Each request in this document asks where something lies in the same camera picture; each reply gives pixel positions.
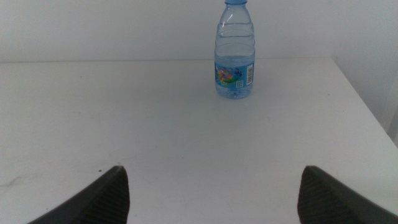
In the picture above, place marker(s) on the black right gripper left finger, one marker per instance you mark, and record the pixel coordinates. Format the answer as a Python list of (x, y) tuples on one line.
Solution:
[(102, 202)]

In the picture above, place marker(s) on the small water bottle blue cap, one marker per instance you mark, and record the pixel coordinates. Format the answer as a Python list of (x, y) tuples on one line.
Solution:
[(234, 46)]

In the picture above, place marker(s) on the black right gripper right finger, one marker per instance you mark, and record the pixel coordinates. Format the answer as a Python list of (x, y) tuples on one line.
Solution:
[(326, 202)]

